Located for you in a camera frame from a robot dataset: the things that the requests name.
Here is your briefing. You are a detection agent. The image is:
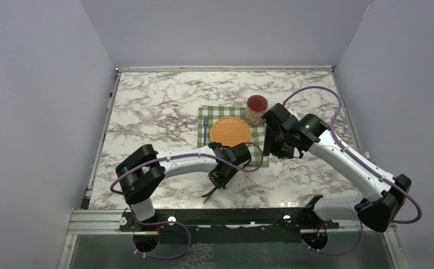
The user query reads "teal plastic knife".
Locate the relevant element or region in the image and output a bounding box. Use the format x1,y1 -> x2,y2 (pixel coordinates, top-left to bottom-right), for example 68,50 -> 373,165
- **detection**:
202,188 -> 217,205

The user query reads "pink ceramic mug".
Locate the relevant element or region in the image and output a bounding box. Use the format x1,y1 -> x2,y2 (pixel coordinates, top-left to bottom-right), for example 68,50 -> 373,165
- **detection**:
245,95 -> 268,126

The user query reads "aluminium mounting rail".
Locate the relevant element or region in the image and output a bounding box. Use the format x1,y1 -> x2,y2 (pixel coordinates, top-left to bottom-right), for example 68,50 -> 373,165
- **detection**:
67,206 -> 397,236

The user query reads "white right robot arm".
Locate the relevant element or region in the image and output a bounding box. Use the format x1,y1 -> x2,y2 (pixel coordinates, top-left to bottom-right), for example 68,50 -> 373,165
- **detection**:
262,103 -> 412,232

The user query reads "blue handled utensil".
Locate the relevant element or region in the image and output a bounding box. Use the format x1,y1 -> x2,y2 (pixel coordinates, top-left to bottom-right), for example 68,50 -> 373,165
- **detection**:
203,116 -> 209,146

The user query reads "orange woven plate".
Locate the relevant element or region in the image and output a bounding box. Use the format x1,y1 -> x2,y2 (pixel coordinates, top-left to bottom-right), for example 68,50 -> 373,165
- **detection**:
210,117 -> 251,147

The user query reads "green white checkered cloth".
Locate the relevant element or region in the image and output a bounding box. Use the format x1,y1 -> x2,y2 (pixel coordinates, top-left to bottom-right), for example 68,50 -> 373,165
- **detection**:
197,106 -> 265,149

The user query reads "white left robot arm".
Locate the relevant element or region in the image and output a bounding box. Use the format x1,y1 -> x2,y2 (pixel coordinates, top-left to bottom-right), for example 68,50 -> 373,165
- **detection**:
115,142 -> 251,230

